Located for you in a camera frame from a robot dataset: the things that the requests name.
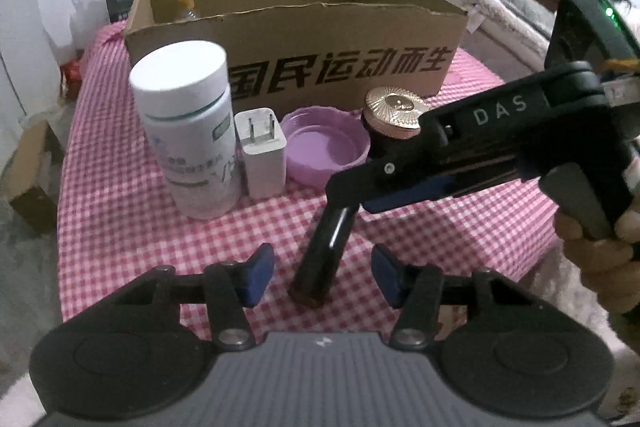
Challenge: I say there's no dark jar with gold lid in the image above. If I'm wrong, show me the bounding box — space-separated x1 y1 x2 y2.
361 85 434 160

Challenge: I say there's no person's right hand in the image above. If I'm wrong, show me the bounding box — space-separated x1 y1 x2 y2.
555 206 640 308

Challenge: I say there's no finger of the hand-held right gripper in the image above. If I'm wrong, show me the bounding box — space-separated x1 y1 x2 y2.
325 142 456 214

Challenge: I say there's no purple plastic lid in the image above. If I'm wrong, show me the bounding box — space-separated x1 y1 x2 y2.
280 105 372 188

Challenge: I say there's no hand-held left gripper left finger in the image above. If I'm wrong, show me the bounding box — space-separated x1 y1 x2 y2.
70 243 275 352

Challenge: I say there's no brown cardboard box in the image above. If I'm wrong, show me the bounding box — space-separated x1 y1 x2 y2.
124 0 469 108

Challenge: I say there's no black cylinder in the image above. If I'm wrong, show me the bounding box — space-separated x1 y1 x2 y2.
287 202 360 306

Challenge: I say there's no white curtain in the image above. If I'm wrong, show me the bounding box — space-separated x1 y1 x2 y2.
0 0 76 142

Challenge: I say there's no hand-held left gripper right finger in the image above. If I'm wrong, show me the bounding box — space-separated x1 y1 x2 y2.
372 243 571 350

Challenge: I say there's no white pill bottle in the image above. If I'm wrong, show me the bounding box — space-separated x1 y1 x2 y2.
129 41 242 220

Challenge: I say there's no red packet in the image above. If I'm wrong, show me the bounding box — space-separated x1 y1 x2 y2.
61 59 83 100

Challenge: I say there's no grey cushion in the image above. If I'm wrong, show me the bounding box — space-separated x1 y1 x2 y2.
475 0 557 40

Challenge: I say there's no wooden stool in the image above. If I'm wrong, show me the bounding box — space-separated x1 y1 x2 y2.
0 117 66 235

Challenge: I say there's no white charger plug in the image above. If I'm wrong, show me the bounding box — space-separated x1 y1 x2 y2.
234 107 288 200

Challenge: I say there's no pink checkered tablecloth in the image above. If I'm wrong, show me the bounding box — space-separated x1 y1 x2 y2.
55 19 561 323

